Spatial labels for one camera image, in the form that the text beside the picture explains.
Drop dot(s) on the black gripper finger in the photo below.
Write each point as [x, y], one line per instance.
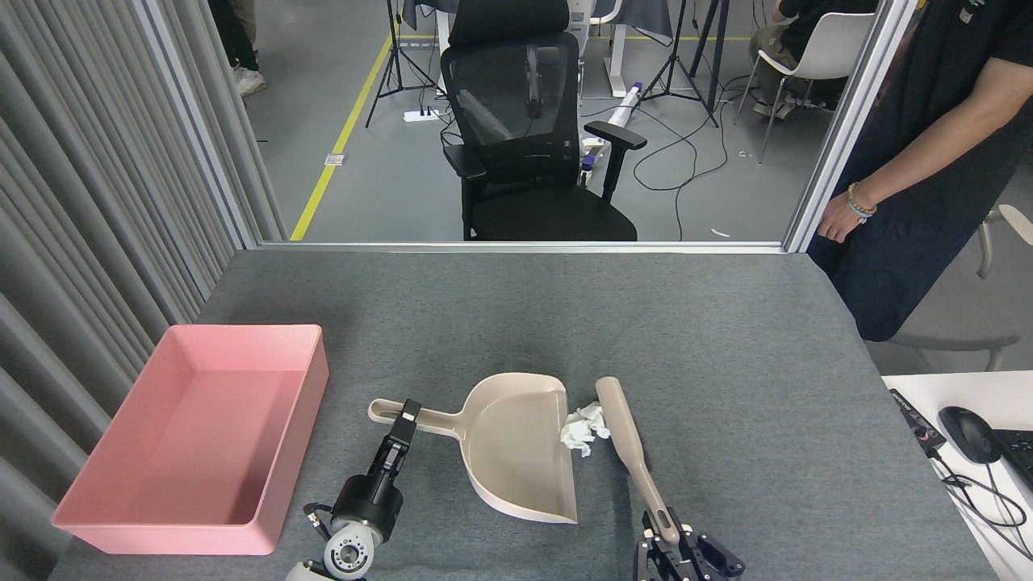
[654, 561]
[710, 565]

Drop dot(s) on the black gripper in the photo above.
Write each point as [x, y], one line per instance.
[367, 504]

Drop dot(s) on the beige plastic dustpan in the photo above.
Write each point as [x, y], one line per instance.
[516, 444]

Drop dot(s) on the beige hand brush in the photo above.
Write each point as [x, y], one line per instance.
[621, 420]

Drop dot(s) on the white tissue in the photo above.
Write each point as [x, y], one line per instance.
[575, 436]
[595, 420]

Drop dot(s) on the black computer mouse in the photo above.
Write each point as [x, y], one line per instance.
[968, 434]

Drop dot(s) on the person's left forearm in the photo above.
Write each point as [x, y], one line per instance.
[920, 165]

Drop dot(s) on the pink plastic bin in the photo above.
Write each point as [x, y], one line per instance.
[186, 420]

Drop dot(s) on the person's left hand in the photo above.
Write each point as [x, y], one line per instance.
[838, 223]

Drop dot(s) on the slim black device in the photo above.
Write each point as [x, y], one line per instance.
[916, 418]

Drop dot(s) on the white side table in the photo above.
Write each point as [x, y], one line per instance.
[928, 386]

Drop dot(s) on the black mesh office chair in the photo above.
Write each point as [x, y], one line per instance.
[557, 214]

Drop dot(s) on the metal floor socket plate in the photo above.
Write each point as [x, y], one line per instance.
[335, 159]

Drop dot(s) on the black keyboard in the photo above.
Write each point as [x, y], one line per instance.
[1018, 456]

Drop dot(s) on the white power strip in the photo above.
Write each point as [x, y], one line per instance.
[421, 115]

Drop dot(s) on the standing person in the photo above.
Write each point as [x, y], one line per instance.
[912, 242]

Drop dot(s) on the black tripod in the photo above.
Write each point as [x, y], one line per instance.
[395, 40]
[715, 64]

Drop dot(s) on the grey pleated curtain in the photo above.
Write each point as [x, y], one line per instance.
[64, 202]

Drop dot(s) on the white purple tube device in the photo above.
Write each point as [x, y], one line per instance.
[625, 105]

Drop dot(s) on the walking person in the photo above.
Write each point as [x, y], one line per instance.
[234, 40]

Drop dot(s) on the grey office chair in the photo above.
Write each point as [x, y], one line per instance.
[1013, 219]

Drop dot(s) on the white shell chair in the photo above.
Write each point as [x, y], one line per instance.
[831, 52]

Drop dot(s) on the seated person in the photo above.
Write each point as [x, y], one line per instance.
[807, 32]

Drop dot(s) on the silver aluminium frame rail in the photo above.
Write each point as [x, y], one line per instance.
[524, 246]

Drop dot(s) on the silver aluminium frame post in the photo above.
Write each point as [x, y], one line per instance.
[851, 129]
[198, 121]

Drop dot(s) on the white desk frame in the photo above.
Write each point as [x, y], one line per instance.
[617, 48]

